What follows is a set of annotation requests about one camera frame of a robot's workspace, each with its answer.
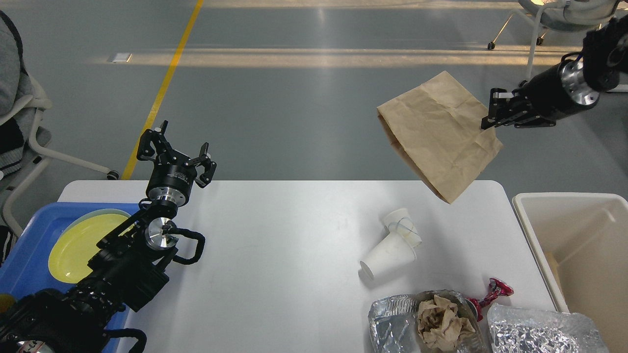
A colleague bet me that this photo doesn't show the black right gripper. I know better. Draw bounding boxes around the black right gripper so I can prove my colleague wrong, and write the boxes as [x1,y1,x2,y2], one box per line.
[481,60,600,130]

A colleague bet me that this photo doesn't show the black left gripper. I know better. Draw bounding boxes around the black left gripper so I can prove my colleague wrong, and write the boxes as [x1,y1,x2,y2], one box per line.
[136,120,217,206]

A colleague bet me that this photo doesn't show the brown paper bag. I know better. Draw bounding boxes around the brown paper bag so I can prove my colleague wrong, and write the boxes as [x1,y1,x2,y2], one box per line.
[377,71,504,204]

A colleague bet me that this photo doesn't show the yellow plate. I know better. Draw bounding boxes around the yellow plate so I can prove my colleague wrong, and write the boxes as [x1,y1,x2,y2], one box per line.
[49,214,127,284]

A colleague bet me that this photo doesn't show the dark teal mug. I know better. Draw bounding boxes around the dark teal mug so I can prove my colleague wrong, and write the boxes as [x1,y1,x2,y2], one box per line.
[0,293,17,314]

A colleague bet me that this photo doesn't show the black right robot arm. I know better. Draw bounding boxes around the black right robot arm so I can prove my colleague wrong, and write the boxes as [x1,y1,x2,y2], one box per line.
[481,17,627,129]

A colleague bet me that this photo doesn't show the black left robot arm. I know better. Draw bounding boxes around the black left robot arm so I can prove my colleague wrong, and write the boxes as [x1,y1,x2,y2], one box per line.
[1,121,217,353]

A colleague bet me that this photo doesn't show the pale green plate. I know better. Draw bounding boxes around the pale green plate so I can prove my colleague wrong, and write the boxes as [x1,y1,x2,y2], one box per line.
[63,208,131,233]

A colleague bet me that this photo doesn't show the white office chair right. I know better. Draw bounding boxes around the white office chair right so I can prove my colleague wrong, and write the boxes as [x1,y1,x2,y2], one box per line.
[487,0,620,79]

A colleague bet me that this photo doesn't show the white office chair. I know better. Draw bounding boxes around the white office chair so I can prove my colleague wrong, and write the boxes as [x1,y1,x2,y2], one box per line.
[0,12,121,268]
[487,0,620,79]

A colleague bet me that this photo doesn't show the white bar on floor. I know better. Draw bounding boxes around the white bar on floor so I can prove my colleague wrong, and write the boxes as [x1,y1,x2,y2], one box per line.
[609,83,628,93]

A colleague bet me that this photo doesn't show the white floor socket plate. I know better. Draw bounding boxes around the white floor socket plate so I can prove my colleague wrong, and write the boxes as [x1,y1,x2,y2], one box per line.
[109,53,132,63]

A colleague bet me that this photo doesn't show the white plastic bin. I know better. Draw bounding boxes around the white plastic bin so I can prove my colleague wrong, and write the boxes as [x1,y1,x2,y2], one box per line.
[512,192,628,353]

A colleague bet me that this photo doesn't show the white office chair left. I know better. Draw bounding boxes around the white office chair left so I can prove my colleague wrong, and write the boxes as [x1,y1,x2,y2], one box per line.
[0,12,121,268]

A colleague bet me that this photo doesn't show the clear plastic cup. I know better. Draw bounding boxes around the clear plastic cup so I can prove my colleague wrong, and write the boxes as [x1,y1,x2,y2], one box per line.
[383,208,422,248]

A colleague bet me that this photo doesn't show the white paper cup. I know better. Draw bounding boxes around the white paper cup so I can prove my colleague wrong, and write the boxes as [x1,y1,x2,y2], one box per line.
[359,231,422,280]

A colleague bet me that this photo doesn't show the blue plastic tray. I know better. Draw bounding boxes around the blue plastic tray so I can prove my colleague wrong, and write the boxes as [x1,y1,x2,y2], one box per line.
[1,202,147,353]

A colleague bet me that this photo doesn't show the aluminium foil sheet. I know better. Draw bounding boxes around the aluminium foil sheet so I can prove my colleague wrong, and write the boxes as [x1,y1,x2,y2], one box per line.
[487,304,609,353]
[367,290,490,353]

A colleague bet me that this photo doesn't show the crumpled brown paper napkin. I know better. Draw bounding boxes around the crumpled brown paper napkin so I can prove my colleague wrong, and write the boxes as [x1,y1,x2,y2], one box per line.
[417,295,476,352]

